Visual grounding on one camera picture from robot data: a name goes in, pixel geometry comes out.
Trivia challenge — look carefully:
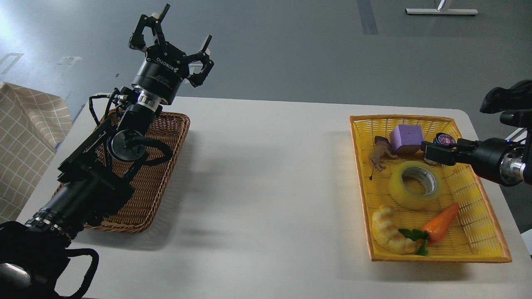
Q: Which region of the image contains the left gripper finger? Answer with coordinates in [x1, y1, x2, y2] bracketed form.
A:
[128, 4, 171, 54]
[177, 35, 215, 88]

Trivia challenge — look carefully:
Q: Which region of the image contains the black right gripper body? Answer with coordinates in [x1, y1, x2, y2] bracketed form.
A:
[455, 138, 525, 186]

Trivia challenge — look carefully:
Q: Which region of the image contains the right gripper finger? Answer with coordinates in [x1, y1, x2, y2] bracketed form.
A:
[421, 139, 478, 155]
[424, 148, 457, 166]

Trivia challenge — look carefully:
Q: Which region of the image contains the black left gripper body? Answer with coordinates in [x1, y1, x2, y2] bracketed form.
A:
[131, 45, 188, 105]

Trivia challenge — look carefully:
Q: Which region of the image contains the yellow tape roll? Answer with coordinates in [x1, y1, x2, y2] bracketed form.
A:
[388, 161, 444, 211]

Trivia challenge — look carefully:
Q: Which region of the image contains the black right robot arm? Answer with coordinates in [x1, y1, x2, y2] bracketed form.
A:
[421, 80, 532, 187]

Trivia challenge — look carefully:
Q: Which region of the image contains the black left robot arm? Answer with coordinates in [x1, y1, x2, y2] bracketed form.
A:
[1, 4, 214, 299]

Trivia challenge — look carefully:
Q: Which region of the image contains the small blue-lidded jar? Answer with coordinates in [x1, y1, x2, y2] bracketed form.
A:
[424, 132, 456, 166]

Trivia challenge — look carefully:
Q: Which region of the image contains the purple foam cube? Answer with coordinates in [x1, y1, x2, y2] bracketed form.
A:
[390, 124, 424, 155]

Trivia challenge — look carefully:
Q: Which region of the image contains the brown wicker basket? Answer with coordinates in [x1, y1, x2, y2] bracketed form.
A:
[49, 109, 191, 234]

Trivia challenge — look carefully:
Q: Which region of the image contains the brown toy lion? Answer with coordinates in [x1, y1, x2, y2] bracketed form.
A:
[369, 136, 398, 173]

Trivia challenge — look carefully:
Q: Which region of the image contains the orange toy carrot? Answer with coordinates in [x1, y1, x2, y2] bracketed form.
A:
[398, 203, 460, 256]

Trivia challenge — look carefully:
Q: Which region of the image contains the toy croissant bread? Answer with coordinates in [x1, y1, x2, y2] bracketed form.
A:
[371, 205, 418, 255]

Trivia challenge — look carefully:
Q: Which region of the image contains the beige checkered cloth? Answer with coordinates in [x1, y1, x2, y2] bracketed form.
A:
[0, 82, 72, 223]

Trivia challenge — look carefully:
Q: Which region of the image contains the white metal stand base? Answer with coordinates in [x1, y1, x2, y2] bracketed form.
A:
[405, 0, 479, 16]

